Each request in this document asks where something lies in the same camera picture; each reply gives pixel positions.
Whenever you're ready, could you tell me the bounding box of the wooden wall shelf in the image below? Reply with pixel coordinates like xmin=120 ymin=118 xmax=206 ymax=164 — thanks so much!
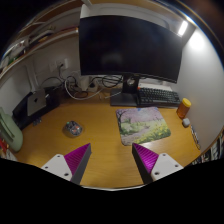
xmin=0 ymin=0 xmax=83 ymax=82

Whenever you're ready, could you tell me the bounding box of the black box under computer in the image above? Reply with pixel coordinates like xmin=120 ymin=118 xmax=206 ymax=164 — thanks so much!
xmin=13 ymin=87 xmax=60 ymax=130

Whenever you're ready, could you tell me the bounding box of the black mechanical keyboard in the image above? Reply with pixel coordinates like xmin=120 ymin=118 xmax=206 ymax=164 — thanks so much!
xmin=137 ymin=88 xmax=180 ymax=107

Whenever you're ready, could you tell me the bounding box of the black computer monitor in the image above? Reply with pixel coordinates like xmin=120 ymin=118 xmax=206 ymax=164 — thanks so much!
xmin=79 ymin=15 xmax=182 ymax=83

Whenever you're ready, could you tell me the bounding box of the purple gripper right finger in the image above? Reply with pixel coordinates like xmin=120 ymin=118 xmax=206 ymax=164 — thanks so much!
xmin=132 ymin=143 xmax=182 ymax=184

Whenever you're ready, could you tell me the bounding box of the green desk appliance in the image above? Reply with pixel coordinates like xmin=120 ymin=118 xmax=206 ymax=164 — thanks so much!
xmin=0 ymin=107 xmax=23 ymax=152

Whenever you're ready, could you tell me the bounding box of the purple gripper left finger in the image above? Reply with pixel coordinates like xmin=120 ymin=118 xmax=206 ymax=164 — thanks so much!
xmin=42 ymin=143 xmax=91 ymax=185

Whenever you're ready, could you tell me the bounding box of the white wall socket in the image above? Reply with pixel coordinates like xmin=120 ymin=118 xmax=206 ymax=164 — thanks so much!
xmin=56 ymin=58 xmax=68 ymax=69

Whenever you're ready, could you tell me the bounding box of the orange pill bottle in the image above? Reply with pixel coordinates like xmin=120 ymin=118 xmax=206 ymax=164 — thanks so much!
xmin=176 ymin=98 xmax=191 ymax=119

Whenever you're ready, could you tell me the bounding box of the white power strip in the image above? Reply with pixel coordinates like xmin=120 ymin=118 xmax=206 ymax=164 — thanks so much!
xmin=78 ymin=76 xmax=99 ymax=92

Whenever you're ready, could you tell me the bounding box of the transparent computer mouse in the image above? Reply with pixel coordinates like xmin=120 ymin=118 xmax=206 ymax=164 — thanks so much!
xmin=63 ymin=121 xmax=83 ymax=138

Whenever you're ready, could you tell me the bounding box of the floral landscape mouse pad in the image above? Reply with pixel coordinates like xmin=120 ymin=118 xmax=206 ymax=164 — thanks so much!
xmin=116 ymin=107 xmax=171 ymax=146

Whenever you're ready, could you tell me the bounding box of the black monitor stand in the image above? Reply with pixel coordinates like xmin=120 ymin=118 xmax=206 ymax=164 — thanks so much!
xmin=110 ymin=75 xmax=139 ymax=107

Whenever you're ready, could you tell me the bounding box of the black cable bundle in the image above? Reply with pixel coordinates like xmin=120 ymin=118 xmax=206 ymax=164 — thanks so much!
xmin=100 ymin=74 xmax=124 ymax=89

